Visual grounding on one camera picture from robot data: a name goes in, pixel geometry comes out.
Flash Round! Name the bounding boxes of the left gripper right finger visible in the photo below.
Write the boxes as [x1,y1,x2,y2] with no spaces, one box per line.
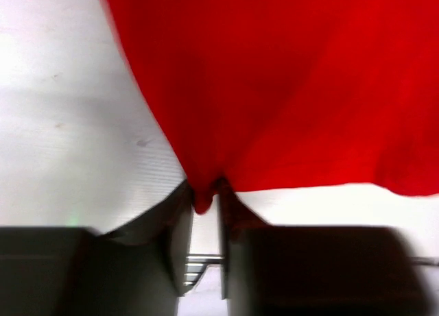
[217,179,434,315]

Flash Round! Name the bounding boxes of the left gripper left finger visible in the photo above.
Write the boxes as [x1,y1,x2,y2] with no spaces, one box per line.
[1,182,193,315]

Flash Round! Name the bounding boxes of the red t shirt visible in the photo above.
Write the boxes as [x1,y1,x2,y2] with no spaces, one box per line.
[104,0,438,213]

